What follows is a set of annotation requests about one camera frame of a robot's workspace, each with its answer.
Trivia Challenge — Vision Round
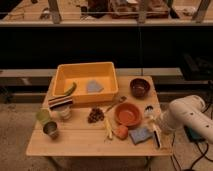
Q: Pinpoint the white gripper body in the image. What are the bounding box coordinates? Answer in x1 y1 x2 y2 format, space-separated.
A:
148 111 174 135

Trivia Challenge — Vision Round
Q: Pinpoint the blue sponge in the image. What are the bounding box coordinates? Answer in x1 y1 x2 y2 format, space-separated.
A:
129 127 152 144

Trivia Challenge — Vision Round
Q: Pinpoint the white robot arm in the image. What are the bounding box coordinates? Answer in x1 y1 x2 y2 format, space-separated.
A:
148 95 213 144

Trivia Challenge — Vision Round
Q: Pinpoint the orange bowl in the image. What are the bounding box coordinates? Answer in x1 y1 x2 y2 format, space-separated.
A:
114 102 142 127

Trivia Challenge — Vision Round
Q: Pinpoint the dark purple bowl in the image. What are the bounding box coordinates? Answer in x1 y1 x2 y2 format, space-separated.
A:
130 78 150 98

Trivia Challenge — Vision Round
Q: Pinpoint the white dish brush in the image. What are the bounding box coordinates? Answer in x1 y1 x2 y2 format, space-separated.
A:
144 105 162 149

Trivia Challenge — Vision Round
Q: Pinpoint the black box on floor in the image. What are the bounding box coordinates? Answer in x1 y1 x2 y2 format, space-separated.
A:
184 126 213 144

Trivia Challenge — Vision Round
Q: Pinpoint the wooden table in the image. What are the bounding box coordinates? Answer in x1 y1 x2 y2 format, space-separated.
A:
25 75 174 171

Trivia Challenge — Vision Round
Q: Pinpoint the orange toy fruit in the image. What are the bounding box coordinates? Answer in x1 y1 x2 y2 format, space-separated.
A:
114 125 128 140

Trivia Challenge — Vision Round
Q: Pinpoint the wooden spoon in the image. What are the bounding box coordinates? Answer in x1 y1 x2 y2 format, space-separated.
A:
104 96 127 113

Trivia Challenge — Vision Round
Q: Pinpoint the bunch of purple grapes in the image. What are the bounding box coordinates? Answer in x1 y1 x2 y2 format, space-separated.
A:
87 108 104 123

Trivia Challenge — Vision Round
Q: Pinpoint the grey blue cloth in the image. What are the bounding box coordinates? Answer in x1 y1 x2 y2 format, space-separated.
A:
86 80 104 93

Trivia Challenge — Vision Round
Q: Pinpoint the yellow plastic bin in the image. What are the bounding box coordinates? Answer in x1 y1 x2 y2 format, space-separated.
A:
52 62 118 104

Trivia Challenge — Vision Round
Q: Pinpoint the white cup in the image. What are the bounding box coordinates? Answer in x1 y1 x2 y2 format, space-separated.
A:
59 106 71 120

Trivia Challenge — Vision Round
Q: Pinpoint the metal cup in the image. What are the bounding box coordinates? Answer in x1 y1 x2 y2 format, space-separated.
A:
43 121 59 139

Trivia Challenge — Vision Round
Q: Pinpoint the green cup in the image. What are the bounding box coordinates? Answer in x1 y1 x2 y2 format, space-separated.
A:
36 108 51 125

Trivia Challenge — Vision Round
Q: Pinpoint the black floor cable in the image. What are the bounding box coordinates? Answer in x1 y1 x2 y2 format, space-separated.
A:
169 133 213 171

